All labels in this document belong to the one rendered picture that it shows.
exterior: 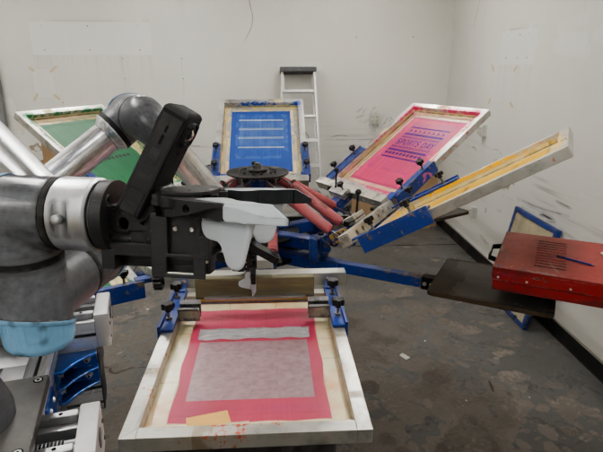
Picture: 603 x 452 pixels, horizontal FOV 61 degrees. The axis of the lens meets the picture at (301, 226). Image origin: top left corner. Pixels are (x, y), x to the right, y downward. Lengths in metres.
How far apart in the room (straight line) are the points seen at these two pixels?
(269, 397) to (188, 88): 4.66
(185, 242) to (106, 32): 5.51
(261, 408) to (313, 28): 4.77
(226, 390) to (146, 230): 1.00
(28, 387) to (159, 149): 0.66
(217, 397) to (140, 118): 0.75
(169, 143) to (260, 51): 5.24
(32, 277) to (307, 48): 5.27
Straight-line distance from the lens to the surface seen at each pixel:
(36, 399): 1.02
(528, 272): 1.98
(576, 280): 1.98
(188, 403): 1.45
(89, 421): 1.02
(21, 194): 0.56
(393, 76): 5.87
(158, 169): 0.50
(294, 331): 1.73
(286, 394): 1.46
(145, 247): 0.52
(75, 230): 0.53
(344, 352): 1.57
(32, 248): 0.58
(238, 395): 1.46
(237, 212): 0.43
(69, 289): 0.62
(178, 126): 0.49
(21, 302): 0.60
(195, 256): 0.49
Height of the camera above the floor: 1.80
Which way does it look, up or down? 18 degrees down
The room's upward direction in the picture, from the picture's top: straight up
